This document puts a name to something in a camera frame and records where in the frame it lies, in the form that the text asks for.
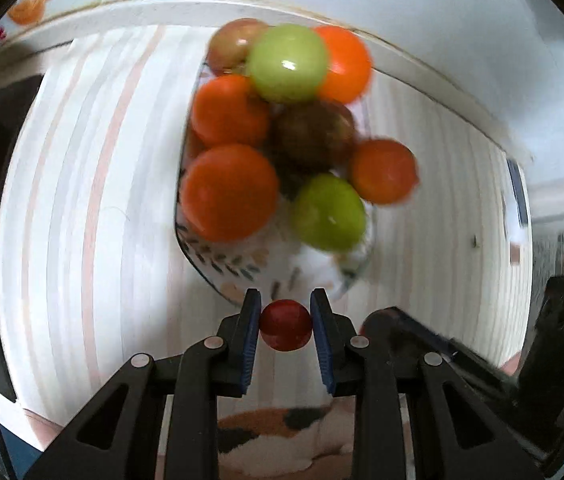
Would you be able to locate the red cherry tomato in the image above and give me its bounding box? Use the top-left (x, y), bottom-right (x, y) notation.
top-left (259, 299), bottom-right (312, 352)

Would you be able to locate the green apple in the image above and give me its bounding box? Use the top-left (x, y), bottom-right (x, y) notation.
top-left (246, 24), bottom-right (329, 104)
top-left (289, 174), bottom-right (367, 252)

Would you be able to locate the dark red round fruit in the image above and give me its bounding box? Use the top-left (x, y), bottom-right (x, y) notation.
top-left (348, 139), bottom-right (419, 206)

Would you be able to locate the orange low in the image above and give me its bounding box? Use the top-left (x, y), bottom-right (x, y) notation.
top-left (179, 144), bottom-right (280, 243)

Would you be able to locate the white patterned fruit bowl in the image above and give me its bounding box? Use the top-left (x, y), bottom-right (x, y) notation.
top-left (173, 62), bottom-right (379, 309)

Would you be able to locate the calico cat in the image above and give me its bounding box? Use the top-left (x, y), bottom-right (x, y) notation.
top-left (217, 396), bottom-right (355, 478)

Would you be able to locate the striped counter mat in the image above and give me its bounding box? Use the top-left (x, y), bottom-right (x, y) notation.
top-left (0, 25), bottom-right (530, 424)

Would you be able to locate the dark blue phone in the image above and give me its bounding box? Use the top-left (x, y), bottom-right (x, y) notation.
top-left (506, 158), bottom-right (529, 226)

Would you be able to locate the dark brown apple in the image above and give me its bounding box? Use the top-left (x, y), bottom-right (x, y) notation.
top-left (271, 100), bottom-right (358, 170)

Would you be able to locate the orange in bowl rear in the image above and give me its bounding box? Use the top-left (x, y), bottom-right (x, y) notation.
top-left (314, 25), bottom-right (372, 104)

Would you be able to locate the orange in bowl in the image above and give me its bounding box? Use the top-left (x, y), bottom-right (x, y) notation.
top-left (314, 25), bottom-right (372, 104)
top-left (191, 75), bottom-right (271, 148)

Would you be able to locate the orange in bowl left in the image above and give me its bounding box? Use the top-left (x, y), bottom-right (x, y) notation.
top-left (191, 75), bottom-right (271, 148)

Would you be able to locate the brown-green apple rear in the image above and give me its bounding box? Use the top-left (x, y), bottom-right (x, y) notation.
top-left (206, 18), bottom-right (270, 76)

